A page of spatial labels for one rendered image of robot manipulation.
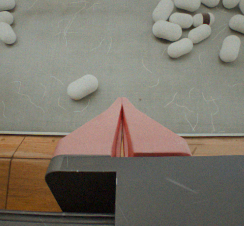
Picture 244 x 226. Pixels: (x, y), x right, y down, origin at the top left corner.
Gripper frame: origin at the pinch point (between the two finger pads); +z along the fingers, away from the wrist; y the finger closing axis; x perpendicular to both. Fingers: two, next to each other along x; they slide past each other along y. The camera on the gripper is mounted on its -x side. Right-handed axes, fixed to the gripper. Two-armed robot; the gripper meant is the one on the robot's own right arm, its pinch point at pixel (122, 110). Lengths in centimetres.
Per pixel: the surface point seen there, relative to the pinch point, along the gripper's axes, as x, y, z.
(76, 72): 1.5, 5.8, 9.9
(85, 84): 1.5, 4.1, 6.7
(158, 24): -3.7, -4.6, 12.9
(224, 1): -6.3, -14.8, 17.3
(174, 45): -1.6, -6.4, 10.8
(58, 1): -6.1, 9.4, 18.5
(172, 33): -2.8, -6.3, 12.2
